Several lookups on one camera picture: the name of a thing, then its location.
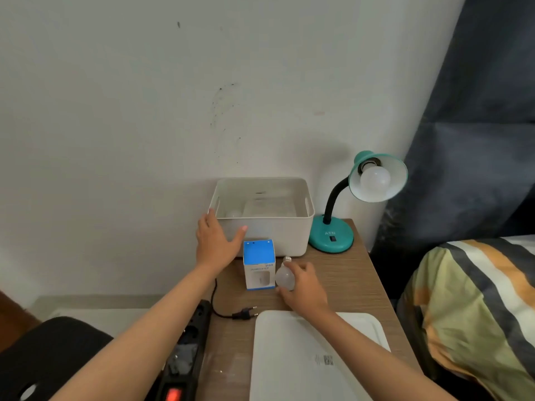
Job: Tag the person's left hand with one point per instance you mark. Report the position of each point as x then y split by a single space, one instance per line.
215 246

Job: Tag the person's right hand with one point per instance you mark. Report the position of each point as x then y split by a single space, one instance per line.
307 290

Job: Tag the person's left thumb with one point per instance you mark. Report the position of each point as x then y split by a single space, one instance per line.
240 235

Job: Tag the person's right thumb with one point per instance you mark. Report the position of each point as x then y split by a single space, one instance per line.
286 291

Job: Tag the white light bulb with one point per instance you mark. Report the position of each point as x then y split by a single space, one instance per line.
285 276

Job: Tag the white plastic storage bin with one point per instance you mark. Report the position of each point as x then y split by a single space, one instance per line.
271 233

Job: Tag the person's right forearm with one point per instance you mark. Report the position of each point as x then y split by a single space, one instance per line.
376 359

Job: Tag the person's left forearm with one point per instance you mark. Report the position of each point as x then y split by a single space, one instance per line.
142 338

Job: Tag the blue and white bulb box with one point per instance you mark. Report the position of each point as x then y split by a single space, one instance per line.
258 265

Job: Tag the white plastic bin lid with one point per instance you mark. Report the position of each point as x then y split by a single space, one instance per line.
301 359

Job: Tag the teal desk lamp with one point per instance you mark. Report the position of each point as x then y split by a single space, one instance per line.
332 235

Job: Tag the black power strip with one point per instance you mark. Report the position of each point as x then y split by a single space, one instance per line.
188 350

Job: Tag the white lamp bulb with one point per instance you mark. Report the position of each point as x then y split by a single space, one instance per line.
375 180

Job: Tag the striped bed cover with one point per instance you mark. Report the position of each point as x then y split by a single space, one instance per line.
472 313

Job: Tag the black chair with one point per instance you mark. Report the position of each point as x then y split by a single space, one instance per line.
50 354

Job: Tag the dark grey curtain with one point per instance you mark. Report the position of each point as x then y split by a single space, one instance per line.
472 141

